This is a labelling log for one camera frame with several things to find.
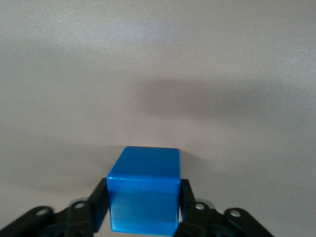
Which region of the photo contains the blue cube block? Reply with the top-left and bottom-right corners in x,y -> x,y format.
106,146 -> 182,235

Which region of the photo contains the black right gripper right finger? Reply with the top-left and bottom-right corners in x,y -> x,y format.
172,178 -> 275,237

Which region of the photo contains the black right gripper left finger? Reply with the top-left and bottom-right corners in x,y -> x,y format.
0,177 -> 110,237

